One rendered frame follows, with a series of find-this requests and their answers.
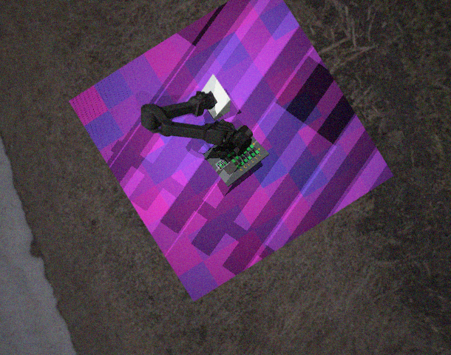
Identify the dark grey switch panel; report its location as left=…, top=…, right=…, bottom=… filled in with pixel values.
left=203, top=136, right=269, bottom=187

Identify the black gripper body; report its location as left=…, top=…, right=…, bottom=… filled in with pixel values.
left=214, top=125, right=253, bottom=160

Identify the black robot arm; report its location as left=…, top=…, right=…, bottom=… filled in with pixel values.
left=141, top=90, right=252, bottom=156

